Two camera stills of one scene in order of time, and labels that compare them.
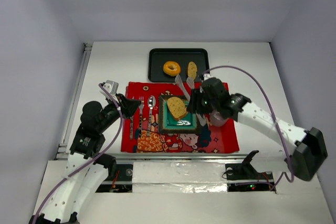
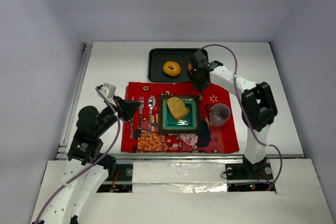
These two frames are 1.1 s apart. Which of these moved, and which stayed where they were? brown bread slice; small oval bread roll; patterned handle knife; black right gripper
Moved: black right gripper
Stayed: patterned handle knife; small oval bread roll; brown bread slice
